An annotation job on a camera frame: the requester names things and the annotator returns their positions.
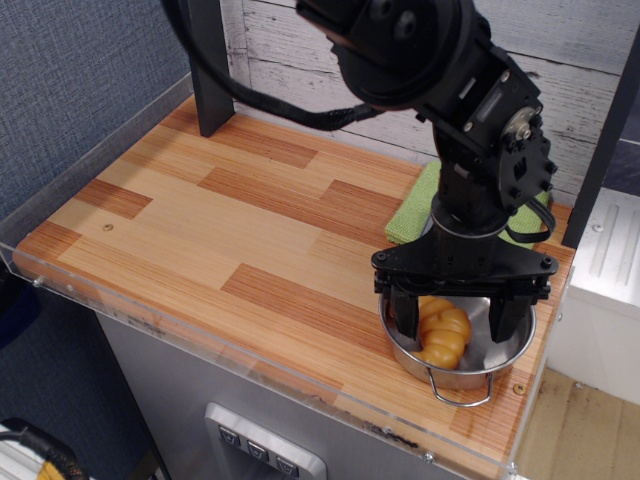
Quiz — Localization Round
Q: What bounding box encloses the clear acrylic guard rail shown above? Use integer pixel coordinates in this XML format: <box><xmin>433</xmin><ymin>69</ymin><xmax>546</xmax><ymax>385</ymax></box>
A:
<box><xmin>1</xmin><ymin>77</ymin><xmax>559</xmax><ymax>479</ymax></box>

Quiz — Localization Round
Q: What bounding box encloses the green folded cloth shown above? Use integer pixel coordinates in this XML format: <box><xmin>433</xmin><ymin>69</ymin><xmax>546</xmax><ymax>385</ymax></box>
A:
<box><xmin>385</xmin><ymin>161</ymin><xmax>543</xmax><ymax>244</ymax></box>

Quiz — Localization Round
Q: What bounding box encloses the black vertical post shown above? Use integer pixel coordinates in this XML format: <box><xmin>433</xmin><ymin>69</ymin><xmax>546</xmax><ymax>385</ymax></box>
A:
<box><xmin>561</xmin><ymin>30</ymin><xmax>639</xmax><ymax>249</ymax></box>
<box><xmin>179</xmin><ymin>0</ymin><xmax>235</xmax><ymax>139</ymax></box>

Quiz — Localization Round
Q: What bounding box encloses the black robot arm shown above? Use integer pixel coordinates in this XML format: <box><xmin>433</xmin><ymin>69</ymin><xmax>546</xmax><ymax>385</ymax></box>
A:
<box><xmin>296</xmin><ymin>1</ymin><xmax>558</xmax><ymax>343</ymax></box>

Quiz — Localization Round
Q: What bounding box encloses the silver dispenser button panel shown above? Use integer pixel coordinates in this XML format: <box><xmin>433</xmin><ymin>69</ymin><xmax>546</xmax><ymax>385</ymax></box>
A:
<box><xmin>204</xmin><ymin>402</ymin><xmax>328</xmax><ymax>479</ymax></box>

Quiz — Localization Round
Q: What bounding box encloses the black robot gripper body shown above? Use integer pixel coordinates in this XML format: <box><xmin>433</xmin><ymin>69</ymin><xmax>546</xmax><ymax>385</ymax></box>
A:
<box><xmin>371</xmin><ymin>225</ymin><xmax>558</xmax><ymax>305</ymax></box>

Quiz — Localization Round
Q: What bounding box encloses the stainless steel pot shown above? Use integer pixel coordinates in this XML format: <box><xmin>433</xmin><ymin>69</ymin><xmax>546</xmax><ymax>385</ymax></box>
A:
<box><xmin>379</xmin><ymin>296</ymin><xmax>537</xmax><ymax>408</ymax></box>

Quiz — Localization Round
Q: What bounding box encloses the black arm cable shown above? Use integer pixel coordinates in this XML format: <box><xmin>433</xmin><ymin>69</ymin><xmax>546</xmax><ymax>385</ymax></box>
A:
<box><xmin>159</xmin><ymin>0</ymin><xmax>381</xmax><ymax>132</ymax></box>

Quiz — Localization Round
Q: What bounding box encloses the white aluminium side frame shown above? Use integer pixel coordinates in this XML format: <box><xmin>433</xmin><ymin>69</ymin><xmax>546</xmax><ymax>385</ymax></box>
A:
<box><xmin>547</xmin><ymin>188</ymin><xmax>639</xmax><ymax>404</ymax></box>

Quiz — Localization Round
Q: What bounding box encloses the black vertical post left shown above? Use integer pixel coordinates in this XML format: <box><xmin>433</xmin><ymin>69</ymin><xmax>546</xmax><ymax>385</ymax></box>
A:
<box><xmin>179</xmin><ymin>0</ymin><xmax>235</xmax><ymax>139</ymax></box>

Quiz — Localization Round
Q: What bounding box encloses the grey toy fridge cabinet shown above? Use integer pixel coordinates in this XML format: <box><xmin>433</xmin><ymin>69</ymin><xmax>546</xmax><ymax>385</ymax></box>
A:
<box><xmin>99</xmin><ymin>315</ymin><xmax>504</xmax><ymax>479</ymax></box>

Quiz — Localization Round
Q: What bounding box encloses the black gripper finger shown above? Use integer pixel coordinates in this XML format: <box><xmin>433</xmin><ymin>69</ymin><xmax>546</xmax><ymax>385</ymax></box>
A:
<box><xmin>390</xmin><ymin>291</ymin><xmax>419</xmax><ymax>337</ymax></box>
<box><xmin>489</xmin><ymin>295</ymin><xmax>529</xmax><ymax>343</ymax></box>

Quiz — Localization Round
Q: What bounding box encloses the yellow black object bottom left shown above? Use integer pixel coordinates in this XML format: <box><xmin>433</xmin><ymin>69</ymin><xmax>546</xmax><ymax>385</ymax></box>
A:
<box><xmin>1</xmin><ymin>418</ymin><xmax>91</xmax><ymax>479</ymax></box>

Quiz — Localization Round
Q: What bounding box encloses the black vertical post right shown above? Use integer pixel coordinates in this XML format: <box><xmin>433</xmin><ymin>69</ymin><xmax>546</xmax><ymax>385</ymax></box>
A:
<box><xmin>561</xmin><ymin>30</ymin><xmax>639</xmax><ymax>249</ymax></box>

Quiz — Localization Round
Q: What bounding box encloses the orange plastic toy croissant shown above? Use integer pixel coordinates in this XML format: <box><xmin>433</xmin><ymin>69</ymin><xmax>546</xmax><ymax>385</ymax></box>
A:
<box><xmin>411</xmin><ymin>296</ymin><xmax>472</xmax><ymax>370</ymax></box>

